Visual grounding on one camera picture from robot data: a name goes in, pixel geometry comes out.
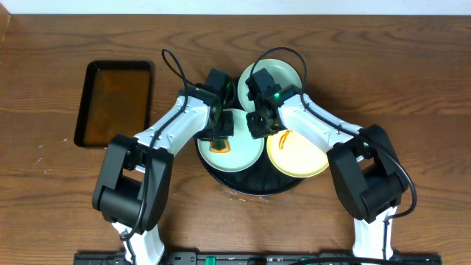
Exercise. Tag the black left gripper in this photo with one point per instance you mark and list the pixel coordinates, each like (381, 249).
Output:
(224, 132)

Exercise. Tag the orange green sponge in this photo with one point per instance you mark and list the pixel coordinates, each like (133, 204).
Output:
(220, 146)

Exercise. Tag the black rectangular water tray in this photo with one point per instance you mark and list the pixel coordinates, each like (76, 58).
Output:
(116, 99)

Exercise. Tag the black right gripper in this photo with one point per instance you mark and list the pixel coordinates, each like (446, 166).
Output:
(255, 131)

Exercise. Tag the round black tray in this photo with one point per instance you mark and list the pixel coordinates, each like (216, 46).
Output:
(261, 178)

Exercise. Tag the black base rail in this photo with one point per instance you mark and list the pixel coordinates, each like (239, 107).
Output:
(192, 258)

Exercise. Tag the light green plate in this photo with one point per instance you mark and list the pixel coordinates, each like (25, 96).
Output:
(244, 149)
(283, 74)

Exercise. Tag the yellow plate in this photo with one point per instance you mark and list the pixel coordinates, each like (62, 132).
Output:
(294, 155)

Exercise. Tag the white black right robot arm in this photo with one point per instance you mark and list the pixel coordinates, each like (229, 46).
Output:
(367, 175)

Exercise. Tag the light green plate top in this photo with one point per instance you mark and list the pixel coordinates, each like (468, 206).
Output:
(283, 74)

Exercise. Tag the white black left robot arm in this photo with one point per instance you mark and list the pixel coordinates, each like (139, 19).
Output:
(133, 185)

